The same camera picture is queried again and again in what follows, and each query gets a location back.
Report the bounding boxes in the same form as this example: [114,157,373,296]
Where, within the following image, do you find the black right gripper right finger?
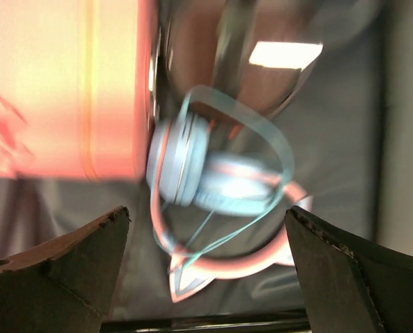
[285,206,413,333]

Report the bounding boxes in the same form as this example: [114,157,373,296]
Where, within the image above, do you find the pink jewelry box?
[0,1,157,180]

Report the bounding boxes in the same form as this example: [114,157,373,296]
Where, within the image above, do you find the light blue headphones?
[145,85,313,305]

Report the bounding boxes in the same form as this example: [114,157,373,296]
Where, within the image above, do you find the pink suitcase with dark lining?
[0,0,413,333]

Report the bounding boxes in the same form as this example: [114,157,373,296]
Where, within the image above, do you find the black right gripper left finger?
[0,207,130,332]

